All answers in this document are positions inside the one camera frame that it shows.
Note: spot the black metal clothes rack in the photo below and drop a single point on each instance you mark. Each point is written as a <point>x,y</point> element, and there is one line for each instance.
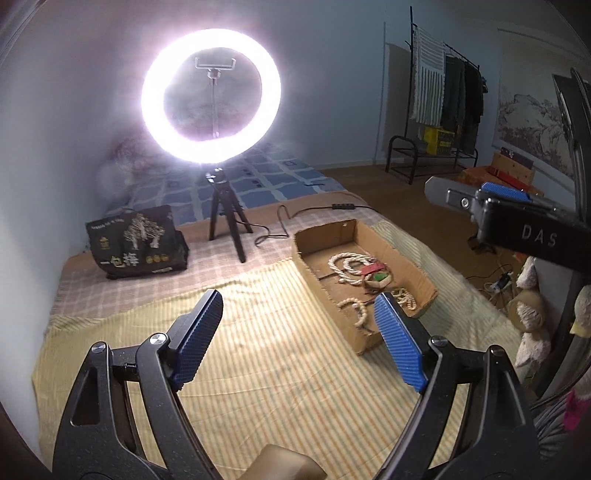
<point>399,159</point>

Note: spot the phone holder on rod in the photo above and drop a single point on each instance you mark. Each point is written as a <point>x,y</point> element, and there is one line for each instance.
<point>215,64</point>

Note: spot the black hanging garment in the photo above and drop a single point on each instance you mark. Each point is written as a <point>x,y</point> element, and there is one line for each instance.
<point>473,106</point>

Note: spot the dark green hanging garment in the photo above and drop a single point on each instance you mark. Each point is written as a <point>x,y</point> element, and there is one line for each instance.
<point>453,97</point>

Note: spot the beige plush toy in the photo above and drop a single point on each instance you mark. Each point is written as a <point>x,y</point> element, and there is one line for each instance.
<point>531,314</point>

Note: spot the black bag with gold trees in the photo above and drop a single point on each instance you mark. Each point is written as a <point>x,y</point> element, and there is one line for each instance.
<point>134,249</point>

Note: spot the black tripod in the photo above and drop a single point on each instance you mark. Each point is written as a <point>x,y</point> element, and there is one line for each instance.
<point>221,207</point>

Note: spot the landscape wall poster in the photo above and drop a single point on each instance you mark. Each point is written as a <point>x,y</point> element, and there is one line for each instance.
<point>526,120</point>

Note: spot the pink plaid blanket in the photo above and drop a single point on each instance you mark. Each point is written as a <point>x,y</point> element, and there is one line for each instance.
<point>207,277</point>

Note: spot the white power strip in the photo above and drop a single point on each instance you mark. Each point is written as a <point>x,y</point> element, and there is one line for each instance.
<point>502,282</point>

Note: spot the brown cardboard box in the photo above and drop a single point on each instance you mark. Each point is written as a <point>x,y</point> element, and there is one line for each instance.
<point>512,166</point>

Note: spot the striped hanging towel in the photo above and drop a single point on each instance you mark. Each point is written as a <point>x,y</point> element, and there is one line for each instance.
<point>427,78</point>

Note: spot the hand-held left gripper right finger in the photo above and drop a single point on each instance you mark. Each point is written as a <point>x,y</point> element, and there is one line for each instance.
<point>399,341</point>

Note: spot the red flat box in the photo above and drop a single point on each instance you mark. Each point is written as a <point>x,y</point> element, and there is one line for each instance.
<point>508,179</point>

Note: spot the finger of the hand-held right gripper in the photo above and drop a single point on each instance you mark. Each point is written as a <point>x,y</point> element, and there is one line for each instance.
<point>503,191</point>
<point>443,194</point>

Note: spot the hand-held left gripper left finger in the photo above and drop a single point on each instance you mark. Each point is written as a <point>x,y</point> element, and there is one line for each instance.
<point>196,337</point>

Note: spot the yellow striped cloth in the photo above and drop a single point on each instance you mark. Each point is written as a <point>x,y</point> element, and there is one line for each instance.
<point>286,397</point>

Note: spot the yellow crate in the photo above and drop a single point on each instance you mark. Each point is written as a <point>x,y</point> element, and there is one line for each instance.
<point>438,141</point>

